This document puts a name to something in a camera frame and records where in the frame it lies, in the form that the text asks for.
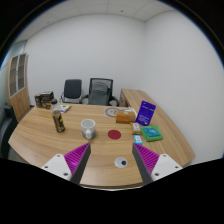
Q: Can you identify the white and grey mug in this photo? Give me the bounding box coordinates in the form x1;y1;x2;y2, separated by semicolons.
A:
80;118;97;140

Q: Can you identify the small blue box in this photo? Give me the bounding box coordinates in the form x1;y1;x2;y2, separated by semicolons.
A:
133;134;144;146

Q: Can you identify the round grey cable grommet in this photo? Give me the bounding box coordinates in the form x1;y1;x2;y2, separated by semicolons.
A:
114;156;128;169

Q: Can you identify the clear bottle with dark label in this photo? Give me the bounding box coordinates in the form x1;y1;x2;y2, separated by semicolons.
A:
51;103;66;134

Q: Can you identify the green and white leaflet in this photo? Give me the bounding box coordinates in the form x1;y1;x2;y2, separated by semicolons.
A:
58;104;72;114

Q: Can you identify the small tan box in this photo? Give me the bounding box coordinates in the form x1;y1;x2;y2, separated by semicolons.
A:
130;122;143;135

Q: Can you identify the wooden side desk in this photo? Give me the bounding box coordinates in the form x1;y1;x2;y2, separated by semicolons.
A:
118;88;158;111

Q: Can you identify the orange-brown wooden box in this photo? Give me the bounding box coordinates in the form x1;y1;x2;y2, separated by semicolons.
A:
115;110;137;125

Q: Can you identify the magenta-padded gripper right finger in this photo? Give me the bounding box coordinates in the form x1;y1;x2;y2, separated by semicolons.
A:
131;142;184;186

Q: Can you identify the grey mesh-back office chair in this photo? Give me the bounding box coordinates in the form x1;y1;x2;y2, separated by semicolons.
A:
82;77;120;107

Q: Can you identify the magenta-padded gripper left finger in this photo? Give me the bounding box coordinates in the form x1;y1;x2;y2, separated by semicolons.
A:
41;142;92;185

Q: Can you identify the flat round red coaster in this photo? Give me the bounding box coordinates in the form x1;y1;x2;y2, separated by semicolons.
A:
107;129;122;141

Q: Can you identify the black carton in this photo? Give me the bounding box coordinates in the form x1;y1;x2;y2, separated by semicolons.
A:
39;90;55;101

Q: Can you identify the dark brown carton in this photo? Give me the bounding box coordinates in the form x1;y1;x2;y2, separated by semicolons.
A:
34;94;44;109

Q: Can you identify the wooden shelf cabinet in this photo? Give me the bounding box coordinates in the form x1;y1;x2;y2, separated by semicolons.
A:
5;53;32;122

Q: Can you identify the black armchair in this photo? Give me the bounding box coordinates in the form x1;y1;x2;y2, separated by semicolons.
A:
0;104;18;159

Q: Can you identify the purple standing card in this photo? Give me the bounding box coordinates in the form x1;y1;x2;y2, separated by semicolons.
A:
135;100;157;127

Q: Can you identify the green flat box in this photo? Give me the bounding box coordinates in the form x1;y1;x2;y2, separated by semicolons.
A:
140;125;164;143

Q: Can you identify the black office chair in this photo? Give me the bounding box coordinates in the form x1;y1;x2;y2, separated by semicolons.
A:
59;78;84;104

